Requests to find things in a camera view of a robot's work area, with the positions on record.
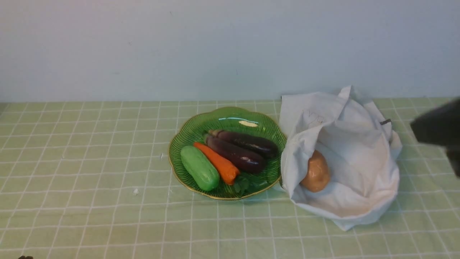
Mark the orange toy carrot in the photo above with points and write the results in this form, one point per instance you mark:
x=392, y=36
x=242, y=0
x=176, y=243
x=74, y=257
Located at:
x=230, y=174

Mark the purple toy eggplant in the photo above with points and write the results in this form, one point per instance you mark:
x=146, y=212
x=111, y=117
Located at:
x=245, y=160
x=266, y=148

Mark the green ribbed glass plate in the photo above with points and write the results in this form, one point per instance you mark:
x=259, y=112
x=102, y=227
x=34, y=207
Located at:
x=232, y=119

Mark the brown toy potato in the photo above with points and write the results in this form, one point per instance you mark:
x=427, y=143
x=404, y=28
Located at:
x=317, y=175

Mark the green checked tablecloth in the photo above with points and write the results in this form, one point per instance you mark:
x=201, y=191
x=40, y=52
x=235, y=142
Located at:
x=92, y=180

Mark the green toy cucumber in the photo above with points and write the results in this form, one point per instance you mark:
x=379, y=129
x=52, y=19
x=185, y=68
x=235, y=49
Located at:
x=200, y=168

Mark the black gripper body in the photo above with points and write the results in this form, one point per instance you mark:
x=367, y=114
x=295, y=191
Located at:
x=441, y=127

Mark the rear purple toy eggplant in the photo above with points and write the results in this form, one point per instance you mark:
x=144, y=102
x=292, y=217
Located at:
x=266, y=148

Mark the front purple toy eggplant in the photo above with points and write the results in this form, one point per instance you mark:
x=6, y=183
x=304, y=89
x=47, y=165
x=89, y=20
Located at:
x=245, y=160

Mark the white cloth bag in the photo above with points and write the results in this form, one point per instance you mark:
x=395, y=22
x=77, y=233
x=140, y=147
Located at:
x=360, y=148

